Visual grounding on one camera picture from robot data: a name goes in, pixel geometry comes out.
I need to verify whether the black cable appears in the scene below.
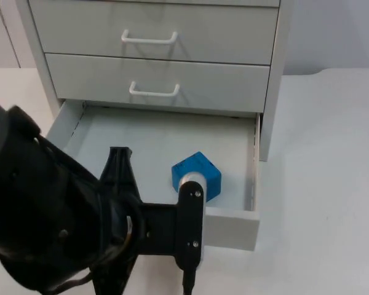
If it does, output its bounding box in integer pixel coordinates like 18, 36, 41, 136
181, 261, 199, 295

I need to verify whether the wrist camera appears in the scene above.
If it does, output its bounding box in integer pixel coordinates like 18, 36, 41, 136
177, 171, 208, 269

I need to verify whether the grey chest of drawers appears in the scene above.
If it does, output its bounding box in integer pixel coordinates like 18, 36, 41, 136
17, 0, 292, 162

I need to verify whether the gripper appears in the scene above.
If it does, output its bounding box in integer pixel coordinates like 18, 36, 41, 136
89, 146, 180, 295

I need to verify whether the blue block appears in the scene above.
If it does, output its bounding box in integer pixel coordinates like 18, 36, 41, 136
171, 150, 223, 203

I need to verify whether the grey drawer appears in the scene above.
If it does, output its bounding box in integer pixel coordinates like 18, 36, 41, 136
46, 100, 262, 251

